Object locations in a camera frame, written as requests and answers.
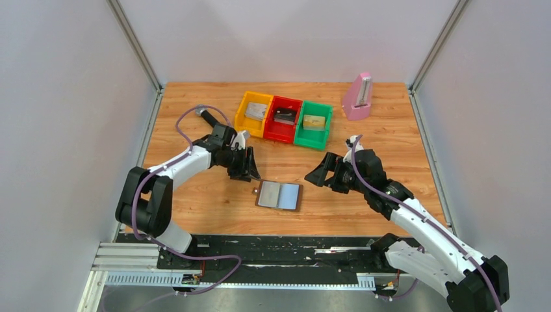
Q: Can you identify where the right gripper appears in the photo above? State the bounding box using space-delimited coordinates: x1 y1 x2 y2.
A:
304 153 368 195

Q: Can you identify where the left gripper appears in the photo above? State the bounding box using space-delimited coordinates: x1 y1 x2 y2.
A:
220 146 261 182

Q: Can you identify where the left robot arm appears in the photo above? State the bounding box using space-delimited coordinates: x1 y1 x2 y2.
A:
115 123 261 268

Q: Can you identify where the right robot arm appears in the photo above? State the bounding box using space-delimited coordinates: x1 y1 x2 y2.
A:
305 149 509 311

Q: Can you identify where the gold card in green bin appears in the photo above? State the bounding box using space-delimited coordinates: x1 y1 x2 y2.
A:
302 114 326 131

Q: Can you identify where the silver card in yellow bin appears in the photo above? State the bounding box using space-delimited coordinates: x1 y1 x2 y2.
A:
244 102 268 121

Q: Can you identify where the black card in red bin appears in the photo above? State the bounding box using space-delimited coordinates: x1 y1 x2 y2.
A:
274 107 297 125

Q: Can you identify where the yellow plastic bin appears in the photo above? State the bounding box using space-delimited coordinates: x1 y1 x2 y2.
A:
234 91 274 138

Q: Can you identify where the green plastic bin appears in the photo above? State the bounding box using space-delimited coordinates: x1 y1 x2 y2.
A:
293 101 333 150

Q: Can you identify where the red plastic bin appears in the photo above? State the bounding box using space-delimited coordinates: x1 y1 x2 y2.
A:
263 96 303 144

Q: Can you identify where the black microphone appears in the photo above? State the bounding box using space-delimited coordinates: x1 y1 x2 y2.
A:
195 105 220 128

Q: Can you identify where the pink metronome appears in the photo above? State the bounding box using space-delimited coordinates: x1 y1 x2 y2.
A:
341 72 373 121

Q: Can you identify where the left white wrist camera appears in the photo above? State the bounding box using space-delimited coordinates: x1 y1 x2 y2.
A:
231 130 250 150

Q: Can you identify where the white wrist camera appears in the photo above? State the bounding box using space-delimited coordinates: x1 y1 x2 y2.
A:
344 135 364 163
231 130 250 150

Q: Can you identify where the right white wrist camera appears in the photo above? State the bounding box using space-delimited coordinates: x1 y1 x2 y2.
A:
344 135 364 163

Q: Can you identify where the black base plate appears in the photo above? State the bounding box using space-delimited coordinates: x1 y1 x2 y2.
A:
155 233 414 285

